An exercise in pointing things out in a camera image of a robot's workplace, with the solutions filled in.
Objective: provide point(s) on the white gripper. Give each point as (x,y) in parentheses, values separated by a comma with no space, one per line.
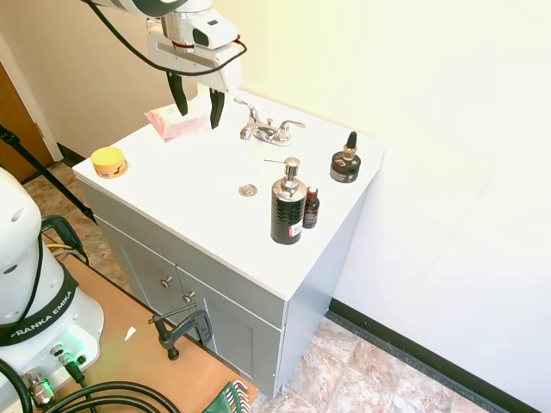
(189,60)

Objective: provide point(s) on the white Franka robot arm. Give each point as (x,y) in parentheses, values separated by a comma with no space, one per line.
(26,258)

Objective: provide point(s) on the pink wipes package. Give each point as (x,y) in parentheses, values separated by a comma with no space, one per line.
(181,125)

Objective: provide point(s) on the chrome sink faucet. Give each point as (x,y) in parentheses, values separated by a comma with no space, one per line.
(262,133)

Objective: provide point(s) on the chrome faucet lift rod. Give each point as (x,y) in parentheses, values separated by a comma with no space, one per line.
(270,122)

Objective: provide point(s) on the white sink countertop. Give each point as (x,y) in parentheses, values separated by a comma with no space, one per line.
(193,189)

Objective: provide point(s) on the chrome sink drain stopper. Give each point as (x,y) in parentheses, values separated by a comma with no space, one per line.
(248,189)

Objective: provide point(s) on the yellow round tin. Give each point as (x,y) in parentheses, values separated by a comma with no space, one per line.
(109,161)

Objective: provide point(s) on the short black baseboard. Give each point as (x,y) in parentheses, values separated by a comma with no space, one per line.
(71,154)

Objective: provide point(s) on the black soap pump dispenser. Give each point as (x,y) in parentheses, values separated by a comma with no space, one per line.
(286,215)

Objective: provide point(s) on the small brown bottle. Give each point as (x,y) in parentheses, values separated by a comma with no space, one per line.
(311,211)

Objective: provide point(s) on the dropper bottle with black cap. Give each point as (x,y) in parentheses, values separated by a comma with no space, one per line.
(350,144)

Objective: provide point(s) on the black round jar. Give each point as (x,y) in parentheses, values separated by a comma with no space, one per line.
(344,170)

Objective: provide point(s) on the black tripod leg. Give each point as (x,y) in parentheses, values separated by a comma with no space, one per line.
(47,174)

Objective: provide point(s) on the gray cabinet door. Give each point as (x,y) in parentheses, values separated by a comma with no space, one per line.
(138,262)
(241,335)

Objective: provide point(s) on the brown wooden door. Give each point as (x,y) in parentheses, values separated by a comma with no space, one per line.
(17,125)

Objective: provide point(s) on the silver cabinet knob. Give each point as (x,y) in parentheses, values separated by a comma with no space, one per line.
(166,281)
(188,296)

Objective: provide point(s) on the gray vanity cabinet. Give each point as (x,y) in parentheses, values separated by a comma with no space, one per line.
(327,266)

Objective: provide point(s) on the black C-clamp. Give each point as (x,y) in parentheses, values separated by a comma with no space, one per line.
(189,329)

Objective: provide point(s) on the white paper scrap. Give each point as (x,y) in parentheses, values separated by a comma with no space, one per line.
(130,333)

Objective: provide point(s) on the wooden mounting board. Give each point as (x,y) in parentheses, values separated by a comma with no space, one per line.
(138,365)

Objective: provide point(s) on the green hex key set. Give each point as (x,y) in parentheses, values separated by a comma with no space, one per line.
(230,398)

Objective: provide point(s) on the silver round connector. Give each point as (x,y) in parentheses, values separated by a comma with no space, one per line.
(39,387)

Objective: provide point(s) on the long black baseboard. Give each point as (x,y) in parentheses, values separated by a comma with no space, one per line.
(430,357)

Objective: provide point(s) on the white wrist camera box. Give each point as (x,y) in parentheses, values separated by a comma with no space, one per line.
(215,29)

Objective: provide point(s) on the white door frame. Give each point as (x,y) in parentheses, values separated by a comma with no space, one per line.
(39,107)

